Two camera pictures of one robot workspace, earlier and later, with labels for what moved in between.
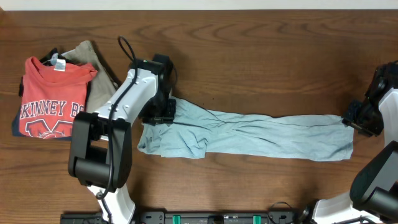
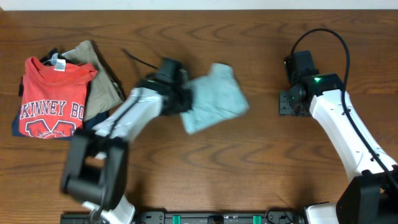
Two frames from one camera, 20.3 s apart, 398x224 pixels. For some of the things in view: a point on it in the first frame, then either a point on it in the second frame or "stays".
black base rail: x=204 y=217 stays
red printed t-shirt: x=52 y=95 stays
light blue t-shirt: x=196 y=131 to x=215 y=97
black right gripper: x=354 y=115 to x=285 y=108
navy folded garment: x=15 y=129 stays
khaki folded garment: x=101 y=88 stays
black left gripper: x=161 y=115 to x=185 y=99
